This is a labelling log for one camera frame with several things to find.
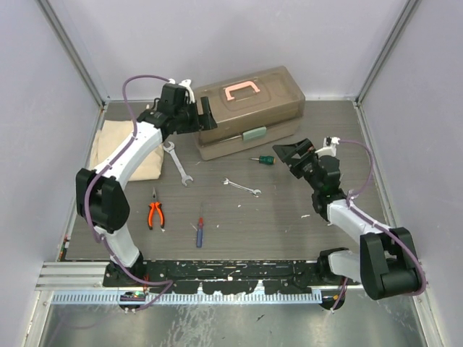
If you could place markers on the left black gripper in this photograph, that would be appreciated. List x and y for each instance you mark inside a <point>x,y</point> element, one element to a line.
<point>205,121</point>

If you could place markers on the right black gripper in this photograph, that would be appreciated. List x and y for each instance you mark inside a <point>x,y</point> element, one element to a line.
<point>286,152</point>

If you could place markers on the brown translucent toolbox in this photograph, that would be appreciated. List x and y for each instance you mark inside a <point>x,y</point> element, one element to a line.
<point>250,111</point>

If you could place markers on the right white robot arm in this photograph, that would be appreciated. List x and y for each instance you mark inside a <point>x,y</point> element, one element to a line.
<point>386,263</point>

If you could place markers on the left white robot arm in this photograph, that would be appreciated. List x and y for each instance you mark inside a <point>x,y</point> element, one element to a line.
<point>100,197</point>

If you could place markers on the small silver wrench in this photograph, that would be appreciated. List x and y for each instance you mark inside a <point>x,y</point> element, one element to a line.
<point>254,192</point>

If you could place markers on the large silver wrench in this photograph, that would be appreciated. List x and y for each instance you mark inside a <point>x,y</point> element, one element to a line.
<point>169,147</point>

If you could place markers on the beige cloth bag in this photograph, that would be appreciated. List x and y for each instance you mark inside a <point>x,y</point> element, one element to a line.
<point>110,137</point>

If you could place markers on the green handled screwdriver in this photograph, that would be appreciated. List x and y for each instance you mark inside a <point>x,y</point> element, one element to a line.
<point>265,160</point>

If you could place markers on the orange handled pliers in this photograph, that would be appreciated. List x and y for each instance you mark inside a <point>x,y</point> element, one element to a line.
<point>155,207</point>

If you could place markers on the blue handled screwdriver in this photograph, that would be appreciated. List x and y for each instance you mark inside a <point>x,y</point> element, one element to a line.
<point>200,224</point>

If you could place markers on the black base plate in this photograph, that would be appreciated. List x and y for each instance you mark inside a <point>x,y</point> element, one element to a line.
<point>235,277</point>

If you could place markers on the slotted cable duct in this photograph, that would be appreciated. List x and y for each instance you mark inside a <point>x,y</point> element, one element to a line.
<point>134,298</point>

